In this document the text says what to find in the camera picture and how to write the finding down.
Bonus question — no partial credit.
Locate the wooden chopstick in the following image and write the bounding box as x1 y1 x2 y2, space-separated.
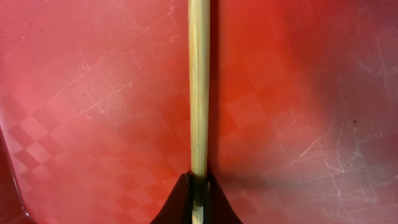
188 0 210 224

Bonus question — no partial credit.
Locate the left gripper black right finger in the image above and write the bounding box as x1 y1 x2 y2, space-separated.
203 174 243 224

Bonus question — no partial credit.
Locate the red plastic tray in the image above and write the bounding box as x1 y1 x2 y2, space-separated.
1 0 397 223

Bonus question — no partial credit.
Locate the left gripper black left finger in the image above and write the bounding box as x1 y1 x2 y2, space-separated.
150 172 192 224

